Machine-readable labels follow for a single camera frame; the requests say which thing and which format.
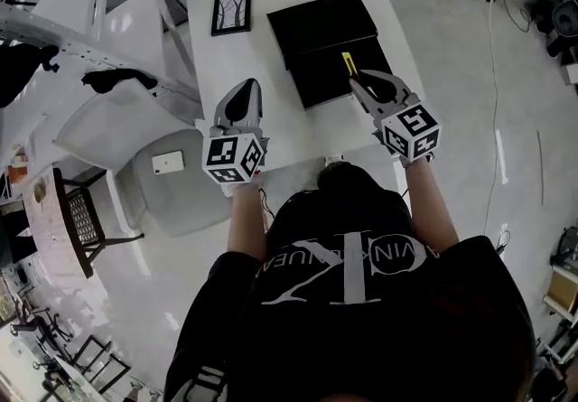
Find person's black printed t-shirt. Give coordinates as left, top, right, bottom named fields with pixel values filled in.
left=163, top=187, right=538, bottom=402

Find black office chair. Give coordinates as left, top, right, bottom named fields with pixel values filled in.
left=11, top=300, right=73, bottom=347

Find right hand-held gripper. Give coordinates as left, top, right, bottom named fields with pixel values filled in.
left=348, top=69, right=443, bottom=165

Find small orange box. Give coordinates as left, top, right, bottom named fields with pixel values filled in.
left=8, top=155, right=31, bottom=184

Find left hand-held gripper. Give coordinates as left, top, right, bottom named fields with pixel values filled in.
left=201, top=78, right=271, bottom=187

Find white smartphone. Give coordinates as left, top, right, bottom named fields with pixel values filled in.
left=151, top=149, right=186, bottom=176

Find dark lattice wooden chair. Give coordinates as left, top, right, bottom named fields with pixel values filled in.
left=51, top=167, right=145, bottom=280

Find black box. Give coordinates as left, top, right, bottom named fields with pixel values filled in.
left=266, top=0, right=394, bottom=111

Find table with pink cloth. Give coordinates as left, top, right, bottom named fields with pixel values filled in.
left=22, top=164, right=91, bottom=275

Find black metal frame stool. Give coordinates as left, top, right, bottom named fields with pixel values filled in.
left=71, top=336, right=132, bottom=395

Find black garment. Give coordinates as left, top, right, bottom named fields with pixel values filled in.
left=80, top=68, right=159, bottom=94

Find black floor fan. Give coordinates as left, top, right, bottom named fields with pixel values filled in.
left=548, top=0, right=578, bottom=58

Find black picture frame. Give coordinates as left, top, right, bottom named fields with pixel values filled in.
left=210, top=0, right=253, bottom=38

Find person's black trousers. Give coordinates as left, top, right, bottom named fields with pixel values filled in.
left=315, top=164, right=385, bottom=201

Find person's right forearm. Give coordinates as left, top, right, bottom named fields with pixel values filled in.
left=403, top=155, right=461, bottom=257

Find person's left forearm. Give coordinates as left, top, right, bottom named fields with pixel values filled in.
left=227, top=182, right=267, bottom=264

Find black bag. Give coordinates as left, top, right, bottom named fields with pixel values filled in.
left=0, top=42, right=61, bottom=108

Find white perforated panel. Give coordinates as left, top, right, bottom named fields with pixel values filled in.
left=0, top=11, right=202, bottom=121

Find white chair with grey seat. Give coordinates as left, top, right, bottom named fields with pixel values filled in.
left=51, top=83, right=236, bottom=238

